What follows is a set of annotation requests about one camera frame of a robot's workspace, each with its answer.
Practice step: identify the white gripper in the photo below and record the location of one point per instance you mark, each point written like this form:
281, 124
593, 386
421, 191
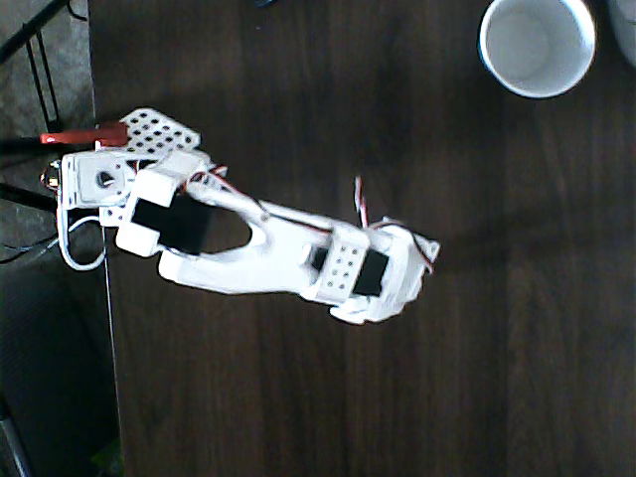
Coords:
359, 314

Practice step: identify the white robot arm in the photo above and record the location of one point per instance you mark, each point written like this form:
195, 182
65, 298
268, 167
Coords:
258, 268

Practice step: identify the white ceramic cup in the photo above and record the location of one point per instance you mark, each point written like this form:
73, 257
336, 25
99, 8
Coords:
537, 47

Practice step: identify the grey metal pole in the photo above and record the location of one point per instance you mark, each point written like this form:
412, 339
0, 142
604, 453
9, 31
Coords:
12, 447

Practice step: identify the black metal stand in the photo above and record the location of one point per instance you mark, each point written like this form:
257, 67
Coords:
35, 30

